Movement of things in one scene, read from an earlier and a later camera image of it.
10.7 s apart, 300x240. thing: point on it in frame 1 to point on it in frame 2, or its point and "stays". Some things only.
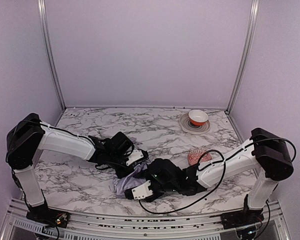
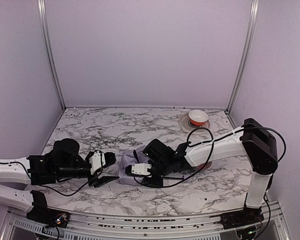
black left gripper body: x=125 y=171 to x=91 y=175
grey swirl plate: x=187 y=126 stays
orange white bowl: x=198 y=117 stays
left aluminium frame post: x=48 y=41 stays
